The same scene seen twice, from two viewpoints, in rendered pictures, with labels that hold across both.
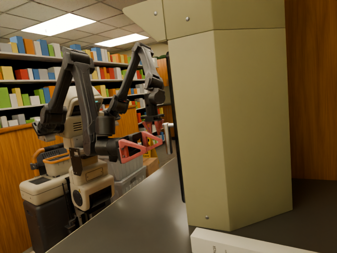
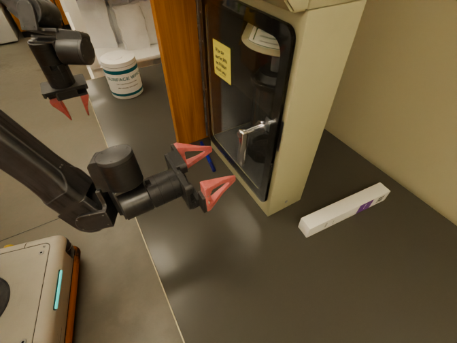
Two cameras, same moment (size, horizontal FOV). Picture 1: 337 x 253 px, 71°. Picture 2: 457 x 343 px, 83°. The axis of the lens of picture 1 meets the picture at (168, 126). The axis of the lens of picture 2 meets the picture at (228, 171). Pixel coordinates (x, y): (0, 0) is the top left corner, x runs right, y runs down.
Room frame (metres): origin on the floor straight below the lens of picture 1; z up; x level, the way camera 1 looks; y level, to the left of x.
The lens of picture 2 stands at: (0.45, 0.35, 1.51)
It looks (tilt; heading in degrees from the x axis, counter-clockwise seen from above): 47 degrees down; 304
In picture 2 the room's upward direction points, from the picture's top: straight up
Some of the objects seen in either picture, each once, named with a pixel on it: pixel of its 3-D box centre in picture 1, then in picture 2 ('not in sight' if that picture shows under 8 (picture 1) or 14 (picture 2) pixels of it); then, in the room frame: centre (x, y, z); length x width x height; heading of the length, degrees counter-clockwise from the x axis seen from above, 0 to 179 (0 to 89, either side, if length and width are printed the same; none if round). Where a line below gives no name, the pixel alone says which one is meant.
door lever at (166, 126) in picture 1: (173, 137); (249, 143); (0.64, -0.01, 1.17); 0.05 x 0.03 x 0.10; 63
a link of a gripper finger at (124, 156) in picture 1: (135, 148); (210, 182); (0.66, 0.10, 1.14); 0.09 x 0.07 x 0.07; 64
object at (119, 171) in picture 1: (120, 160); not in sight; (2.95, 0.67, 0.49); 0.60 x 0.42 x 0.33; 154
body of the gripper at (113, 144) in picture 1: (122, 146); (167, 186); (0.72, 0.15, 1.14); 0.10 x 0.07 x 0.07; 154
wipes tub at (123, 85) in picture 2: not in sight; (122, 74); (1.37, -0.25, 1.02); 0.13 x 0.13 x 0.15
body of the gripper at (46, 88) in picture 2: (151, 111); (59, 76); (1.14, 0.07, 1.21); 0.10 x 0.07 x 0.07; 64
